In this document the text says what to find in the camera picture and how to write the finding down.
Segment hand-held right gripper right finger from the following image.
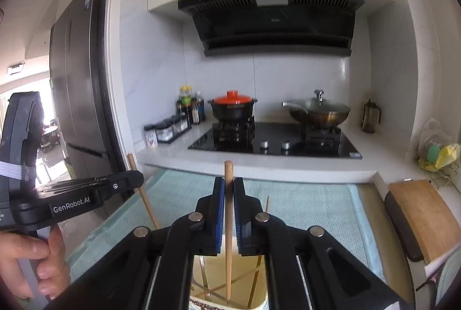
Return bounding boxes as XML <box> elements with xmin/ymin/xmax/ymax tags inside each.
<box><xmin>233</xmin><ymin>177</ymin><xmax>415</xmax><ymax>310</ymax></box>

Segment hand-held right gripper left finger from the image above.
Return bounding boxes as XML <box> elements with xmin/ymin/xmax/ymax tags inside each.
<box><xmin>46</xmin><ymin>176</ymin><xmax>226</xmax><ymax>310</ymax></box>

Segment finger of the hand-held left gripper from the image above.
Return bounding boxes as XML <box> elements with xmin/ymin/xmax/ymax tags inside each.
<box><xmin>34</xmin><ymin>170</ymin><xmax>145</xmax><ymax>204</ymax></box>

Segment brown wooden chopstick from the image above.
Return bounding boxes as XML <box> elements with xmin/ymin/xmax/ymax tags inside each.
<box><xmin>224</xmin><ymin>160</ymin><xmax>233</xmax><ymax>304</ymax></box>
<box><xmin>127</xmin><ymin>153</ymin><xmax>161</xmax><ymax>231</ymax></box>

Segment cream utensil holder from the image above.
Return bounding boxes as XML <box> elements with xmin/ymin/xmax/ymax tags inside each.
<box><xmin>189</xmin><ymin>252</ymin><xmax>271</xmax><ymax>310</ymax></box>

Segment person's left hand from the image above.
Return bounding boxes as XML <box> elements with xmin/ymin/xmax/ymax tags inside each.
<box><xmin>0</xmin><ymin>225</ymin><xmax>71</xmax><ymax>300</ymax></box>

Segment black-lid spice jar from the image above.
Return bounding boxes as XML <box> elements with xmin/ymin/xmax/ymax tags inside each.
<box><xmin>143</xmin><ymin>125</ymin><xmax>158</xmax><ymax>149</ymax></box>

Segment light blue towel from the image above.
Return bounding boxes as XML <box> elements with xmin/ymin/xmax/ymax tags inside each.
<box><xmin>67</xmin><ymin>169</ymin><xmax>386</xmax><ymax>282</ymax></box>

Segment black tray of spice jars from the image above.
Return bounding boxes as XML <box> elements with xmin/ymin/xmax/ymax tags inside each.
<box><xmin>155</xmin><ymin>115</ymin><xmax>192</xmax><ymax>144</ymax></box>

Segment grey refrigerator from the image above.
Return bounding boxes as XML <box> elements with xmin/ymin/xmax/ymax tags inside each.
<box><xmin>48</xmin><ymin>0</ymin><xmax>109</xmax><ymax>185</ymax></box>

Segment black gas hob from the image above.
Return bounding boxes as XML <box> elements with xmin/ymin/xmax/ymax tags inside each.
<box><xmin>187</xmin><ymin>116</ymin><xmax>362</xmax><ymax>159</ymax></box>

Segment large dark sauce bottle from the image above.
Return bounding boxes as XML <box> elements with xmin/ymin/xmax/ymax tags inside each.
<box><xmin>176</xmin><ymin>86</ymin><xmax>195</xmax><ymax>127</ymax></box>

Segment small dark sauce bottle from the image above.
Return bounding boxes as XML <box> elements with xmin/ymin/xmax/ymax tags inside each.
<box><xmin>191</xmin><ymin>91</ymin><xmax>206</xmax><ymax>125</ymax></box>

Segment black clay pot red lid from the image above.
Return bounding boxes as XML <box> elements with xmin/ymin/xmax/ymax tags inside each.
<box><xmin>208</xmin><ymin>90</ymin><xmax>258</xmax><ymax>121</ymax></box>

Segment wok with glass lid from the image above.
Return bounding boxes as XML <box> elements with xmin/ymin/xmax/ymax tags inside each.
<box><xmin>282</xmin><ymin>89</ymin><xmax>352</xmax><ymax>127</ymax></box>

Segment brown glass pitcher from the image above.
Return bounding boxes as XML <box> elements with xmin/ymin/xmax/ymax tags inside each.
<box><xmin>361</xmin><ymin>99</ymin><xmax>382</xmax><ymax>134</ymax></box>

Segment wooden cutting board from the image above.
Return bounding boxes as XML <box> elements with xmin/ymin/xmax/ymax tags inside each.
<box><xmin>388</xmin><ymin>179</ymin><xmax>461</xmax><ymax>262</ymax></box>

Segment black range hood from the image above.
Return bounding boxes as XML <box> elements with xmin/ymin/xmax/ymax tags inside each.
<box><xmin>177</xmin><ymin>0</ymin><xmax>366</xmax><ymax>58</ymax></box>

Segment plastic bag with yellow contents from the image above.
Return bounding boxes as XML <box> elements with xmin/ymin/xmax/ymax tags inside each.
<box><xmin>418</xmin><ymin>117</ymin><xmax>461</xmax><ymax>174</ymax></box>

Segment green cutting board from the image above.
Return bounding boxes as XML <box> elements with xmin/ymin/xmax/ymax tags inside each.
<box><xmin>434</xmin><ymin>247</ymin><xmax>461</xmax><ymax>310</ymax></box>

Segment dark door frame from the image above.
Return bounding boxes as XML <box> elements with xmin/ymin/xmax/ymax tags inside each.
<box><xmin>95</xmin><ymin>0</ymin><xmax>126</xmax><ymax>185</ymax></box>

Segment metal wire rack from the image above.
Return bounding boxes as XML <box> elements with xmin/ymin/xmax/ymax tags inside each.
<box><xmin>430</xmin><ymin>166</ymin><xmax>461</xmax><ymax>190</ymax></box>

